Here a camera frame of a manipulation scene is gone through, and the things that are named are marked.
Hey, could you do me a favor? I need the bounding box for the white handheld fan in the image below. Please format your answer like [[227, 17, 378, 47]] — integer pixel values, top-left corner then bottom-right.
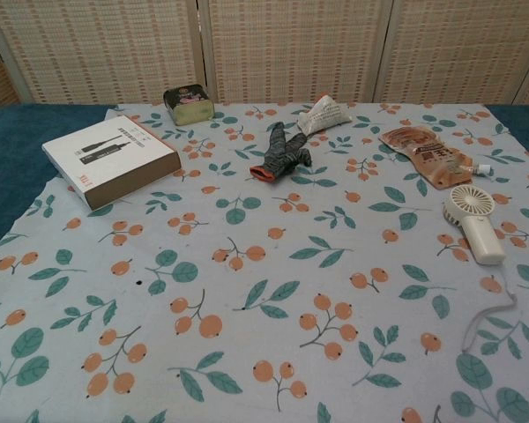
[[442, 184, 507, 265]]

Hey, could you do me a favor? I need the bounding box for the grey glove with orange cuff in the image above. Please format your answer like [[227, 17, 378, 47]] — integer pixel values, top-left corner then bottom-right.
[[249, 121, 313, 184]]

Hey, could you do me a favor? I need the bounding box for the floral fruit print tablecloth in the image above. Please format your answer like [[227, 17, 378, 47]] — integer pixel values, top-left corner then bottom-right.
[[0, 101, 529, 423]]

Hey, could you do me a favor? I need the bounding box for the white printed snack packet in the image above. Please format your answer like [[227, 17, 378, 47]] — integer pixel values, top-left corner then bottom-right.
[[296, 93, 350, 134]]

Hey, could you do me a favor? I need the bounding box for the green metal tin box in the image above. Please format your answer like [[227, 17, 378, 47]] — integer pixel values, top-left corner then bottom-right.
[[162, 83, 216, 127]]

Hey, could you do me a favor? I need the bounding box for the woven bamboo folding screen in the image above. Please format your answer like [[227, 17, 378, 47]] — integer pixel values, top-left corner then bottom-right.
[[0, 0, 529, 109]]

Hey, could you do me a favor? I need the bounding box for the brown spouted drink pouch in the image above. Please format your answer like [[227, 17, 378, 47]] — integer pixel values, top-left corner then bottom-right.
[[377, 126, 493, 190]]

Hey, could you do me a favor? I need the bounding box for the white cable product box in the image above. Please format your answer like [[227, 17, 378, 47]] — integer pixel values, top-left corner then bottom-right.
[[41, 115, 183, 211]]

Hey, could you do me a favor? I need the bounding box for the white wrist strap cord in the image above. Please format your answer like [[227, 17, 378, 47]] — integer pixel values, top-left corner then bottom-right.
[[461, 263, 518, 353]]

